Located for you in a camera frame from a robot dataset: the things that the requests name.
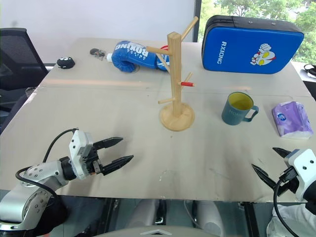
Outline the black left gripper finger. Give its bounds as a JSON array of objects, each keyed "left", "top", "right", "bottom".
[
  {"left": 100, "top": 155, "right": 134, "bottom": 176},
  {"left": 93, "top": 137, "right": 124, "bottom": 151}
]

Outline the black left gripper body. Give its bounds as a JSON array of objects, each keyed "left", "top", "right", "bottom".
[{"left": 83, "top": 144, "right": 104, "bottom": 175}]

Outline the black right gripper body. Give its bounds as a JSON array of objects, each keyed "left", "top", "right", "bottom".
[{"left": 278, "top": 166, "right": 301, "bottom": 197}]

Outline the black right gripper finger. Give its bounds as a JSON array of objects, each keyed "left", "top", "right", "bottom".
[
  {"left": 251, "top": 163, "right": 277, "bottom": 190},
  {"left": 272, "top": 147, "right": 293, "bottom": 161}
]

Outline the wooden mug tree stand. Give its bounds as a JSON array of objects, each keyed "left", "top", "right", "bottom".
[{"left": 146, "top": 16, "right": 199, "bottom": 132}]

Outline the purple tissue pack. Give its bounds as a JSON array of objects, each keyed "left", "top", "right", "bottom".
[{"left": 272, "top": 101, "right": 314, "bottom": 140}]

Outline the teal mug yellow inside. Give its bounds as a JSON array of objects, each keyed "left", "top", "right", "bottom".
[{"left": 221, "top": 91, "right": 260, "bottom": 126}]

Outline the black object at table edge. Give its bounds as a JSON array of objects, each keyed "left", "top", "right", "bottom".
[{"left": 303, "top": 63, "right": 316, "bottom": 79}]

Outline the dark key bunch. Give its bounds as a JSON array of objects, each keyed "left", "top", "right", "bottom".
[{"left": 89, "top": 48, "right": 107, "bottom": 61}]

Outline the black round plush toy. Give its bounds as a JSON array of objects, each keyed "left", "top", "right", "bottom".
[{"left": 56, "top": 56, "right": 75, "bottom": 70}]

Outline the blue boxing glove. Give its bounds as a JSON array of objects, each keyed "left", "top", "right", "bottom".
[{"left": 106, "top": 39, "right": 171, "bottom": 74}]

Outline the blue boxing pad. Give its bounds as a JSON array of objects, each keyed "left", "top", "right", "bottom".
[{"left": 201, "top": 14, "right": 305, "bottom": 75}]

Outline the black office chair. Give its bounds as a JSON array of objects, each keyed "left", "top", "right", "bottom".
[{"left": 0, "top": 28, "right": 49, "bottom": 113}]

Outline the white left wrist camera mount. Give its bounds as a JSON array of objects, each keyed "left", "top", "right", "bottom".
[{"left": 68, "top": 130, "right": 95, "bottom": 179}]

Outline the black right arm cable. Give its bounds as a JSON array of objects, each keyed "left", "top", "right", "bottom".
[{"left": 273, "top": 167, "right": 294, "bottom": 237}]

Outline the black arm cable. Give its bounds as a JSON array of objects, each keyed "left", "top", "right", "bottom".
[
  {"left": 15, "top": 127, "right": 79, "bottom": 198},
  {"left": 273, "top": 167, "right": 294, "bottom": 237}
]

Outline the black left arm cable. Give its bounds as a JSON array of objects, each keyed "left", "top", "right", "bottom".
[{"left": 15, "top": 127, "right": 79, "bottom": 198}]

